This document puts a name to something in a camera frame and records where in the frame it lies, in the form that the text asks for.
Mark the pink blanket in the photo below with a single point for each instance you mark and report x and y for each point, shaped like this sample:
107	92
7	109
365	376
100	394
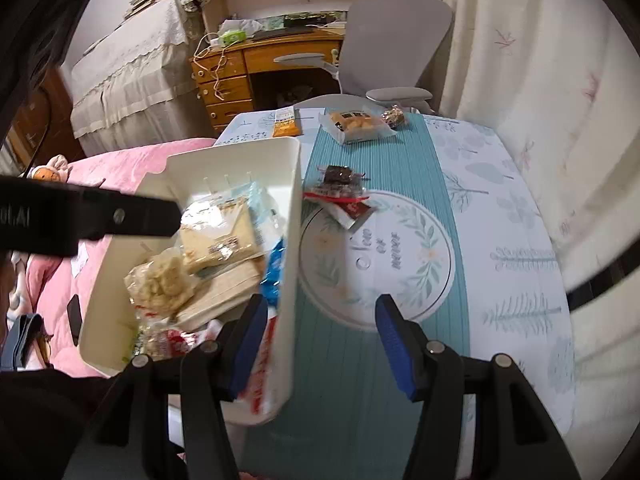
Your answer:
125	165

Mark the orange snack bar packet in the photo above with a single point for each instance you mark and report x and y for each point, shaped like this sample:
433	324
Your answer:
286	125

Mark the tree print tablecloth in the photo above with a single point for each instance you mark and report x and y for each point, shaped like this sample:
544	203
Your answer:
500	210

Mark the bright blue snack packet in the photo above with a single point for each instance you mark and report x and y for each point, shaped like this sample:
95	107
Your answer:
274	275

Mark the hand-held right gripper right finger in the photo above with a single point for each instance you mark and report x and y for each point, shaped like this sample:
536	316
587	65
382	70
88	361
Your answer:
395	350

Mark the red and white snack packet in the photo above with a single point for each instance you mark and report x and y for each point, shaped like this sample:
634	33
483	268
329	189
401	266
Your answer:
350	207

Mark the lace furniture cover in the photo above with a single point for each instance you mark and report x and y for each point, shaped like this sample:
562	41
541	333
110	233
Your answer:
130	70

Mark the white plastic bin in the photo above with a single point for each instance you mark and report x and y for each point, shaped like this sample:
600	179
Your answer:
235	160

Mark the teal striped table mat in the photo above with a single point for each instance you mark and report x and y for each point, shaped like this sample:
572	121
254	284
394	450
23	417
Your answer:
350	410

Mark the orange cracker tray packet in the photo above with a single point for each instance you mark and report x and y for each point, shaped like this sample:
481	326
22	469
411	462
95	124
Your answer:
357	127

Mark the person's dark clothing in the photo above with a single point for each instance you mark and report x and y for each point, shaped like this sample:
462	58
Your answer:
40	425

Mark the orange plush toy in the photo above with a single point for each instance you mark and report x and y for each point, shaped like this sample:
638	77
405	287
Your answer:
47	172

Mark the green tissue box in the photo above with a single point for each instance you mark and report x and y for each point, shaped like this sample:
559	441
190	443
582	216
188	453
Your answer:
232	36

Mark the black phone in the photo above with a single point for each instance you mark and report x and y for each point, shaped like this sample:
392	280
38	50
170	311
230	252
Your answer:
75	320

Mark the red label snack packet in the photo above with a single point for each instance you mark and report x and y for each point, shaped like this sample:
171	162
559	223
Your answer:
170	342

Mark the clear bag of crumbly pastry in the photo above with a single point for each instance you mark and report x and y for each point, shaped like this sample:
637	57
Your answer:
160	280

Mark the white packet with text label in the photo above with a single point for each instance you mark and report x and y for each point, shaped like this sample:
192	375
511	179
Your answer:
225	295

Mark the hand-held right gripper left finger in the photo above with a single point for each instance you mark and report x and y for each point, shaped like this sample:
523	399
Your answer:
250	350

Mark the dark wooden cabinet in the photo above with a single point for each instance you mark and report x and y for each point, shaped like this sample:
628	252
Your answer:
55	125

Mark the floral cream curtain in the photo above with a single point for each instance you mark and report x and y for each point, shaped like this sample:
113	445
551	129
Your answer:
525	85

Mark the beige biscuit packet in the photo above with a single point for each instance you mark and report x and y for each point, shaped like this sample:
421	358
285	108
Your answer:
220	235

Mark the wooden desk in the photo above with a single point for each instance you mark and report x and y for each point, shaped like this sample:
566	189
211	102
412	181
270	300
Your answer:
260	60

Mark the grey office chair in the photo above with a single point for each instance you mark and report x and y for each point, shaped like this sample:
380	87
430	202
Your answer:
395	35

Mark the clear nut candy packet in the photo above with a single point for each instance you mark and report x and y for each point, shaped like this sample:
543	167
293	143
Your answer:
395	116
340	175

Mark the blue striped clear packet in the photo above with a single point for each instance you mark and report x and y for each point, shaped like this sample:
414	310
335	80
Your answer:
262	210

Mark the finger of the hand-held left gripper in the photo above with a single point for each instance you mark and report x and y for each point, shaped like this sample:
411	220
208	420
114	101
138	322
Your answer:
118	216

